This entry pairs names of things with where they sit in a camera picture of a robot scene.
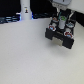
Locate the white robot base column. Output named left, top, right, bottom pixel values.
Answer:
left=20, top=0, right=32, bottom=20

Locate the white kcup with green lid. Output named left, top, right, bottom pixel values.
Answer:
left=59, top=16, right=66, bottom=29

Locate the black kcup holder drawer box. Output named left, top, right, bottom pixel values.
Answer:
left=44, top=9, right=80, bottom=50

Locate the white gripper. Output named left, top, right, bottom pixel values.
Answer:
left=52, top=0, right=72, bottom=26

